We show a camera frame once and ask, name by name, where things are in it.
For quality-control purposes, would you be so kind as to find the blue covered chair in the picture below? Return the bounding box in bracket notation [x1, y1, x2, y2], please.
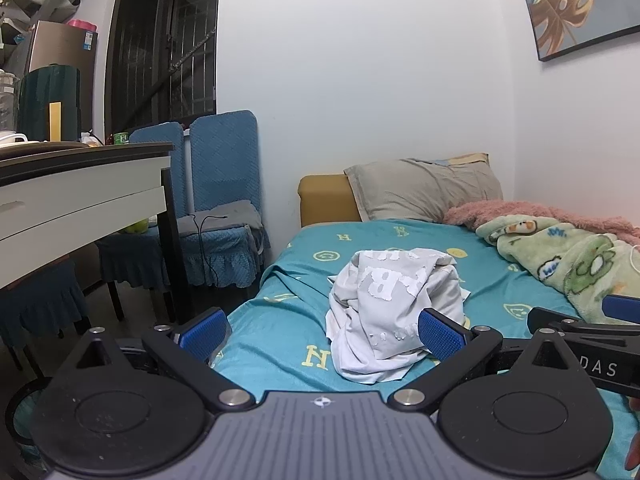
[95, 121, 190, 322]
[177, 109, 272, 291]
[0, 259, 92, 372]

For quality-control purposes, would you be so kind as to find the leaf wall picture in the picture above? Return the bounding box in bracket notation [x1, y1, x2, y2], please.
[512, 0, 640, 63]

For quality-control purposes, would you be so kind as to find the silver fridge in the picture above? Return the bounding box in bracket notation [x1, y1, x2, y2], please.
[27, 20, 99, 143]

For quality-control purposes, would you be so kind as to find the dark barred window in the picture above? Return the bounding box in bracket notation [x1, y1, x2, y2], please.
[105, 0, 223, 133]

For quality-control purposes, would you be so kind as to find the black rimmed round bin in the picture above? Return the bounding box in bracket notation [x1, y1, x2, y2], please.
[4, 379, 53, 448]

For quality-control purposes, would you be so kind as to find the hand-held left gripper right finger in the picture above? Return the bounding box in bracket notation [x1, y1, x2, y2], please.
[390, 307, 596, 413]

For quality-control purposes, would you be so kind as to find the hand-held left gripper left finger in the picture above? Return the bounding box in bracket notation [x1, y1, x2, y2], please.
[50, 307, 255, 413]

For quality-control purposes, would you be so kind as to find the green cartoon blanket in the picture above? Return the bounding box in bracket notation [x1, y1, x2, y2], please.
[475, 215, 640, 326]

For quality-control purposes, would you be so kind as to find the person's right hand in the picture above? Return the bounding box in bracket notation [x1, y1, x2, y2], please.
[627, 395, 640, 473]

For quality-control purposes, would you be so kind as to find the teal printed bed sheet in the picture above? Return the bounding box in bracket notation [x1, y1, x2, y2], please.
[210, 217, 640, 476]

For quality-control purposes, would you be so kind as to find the black cable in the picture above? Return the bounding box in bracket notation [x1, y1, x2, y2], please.
[196, 214, 228, 288]

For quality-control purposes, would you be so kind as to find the dark teal container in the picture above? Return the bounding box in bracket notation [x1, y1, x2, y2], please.
[17, 64, 82, 142]

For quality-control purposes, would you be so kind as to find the grey pillow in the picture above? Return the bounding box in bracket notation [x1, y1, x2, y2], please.
[344, 154, 504, 224]

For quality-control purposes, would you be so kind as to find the grey cloth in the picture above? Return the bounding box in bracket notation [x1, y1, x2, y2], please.
[178, 199, 264, 242]

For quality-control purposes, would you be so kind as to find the pink fluffy blanket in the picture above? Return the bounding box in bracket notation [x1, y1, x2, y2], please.
[444, 200, 640, 247]

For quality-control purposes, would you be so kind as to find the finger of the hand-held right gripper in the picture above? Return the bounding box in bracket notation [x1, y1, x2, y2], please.
[602, 294, 640, 325]
[527, 306, 585, 334]

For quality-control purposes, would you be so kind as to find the yellow headboard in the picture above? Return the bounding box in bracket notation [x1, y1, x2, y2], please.
[298, 175, 364, 229]

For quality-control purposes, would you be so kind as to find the glass jar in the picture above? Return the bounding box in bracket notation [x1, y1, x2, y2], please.
[0, 70, 19, 134]

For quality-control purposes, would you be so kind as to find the white t-shirt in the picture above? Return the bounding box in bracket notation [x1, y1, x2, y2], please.
[325, 247, 472, 385]

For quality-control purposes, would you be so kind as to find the white desk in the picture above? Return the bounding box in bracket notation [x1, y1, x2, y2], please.
[0, 141, 194, 324]

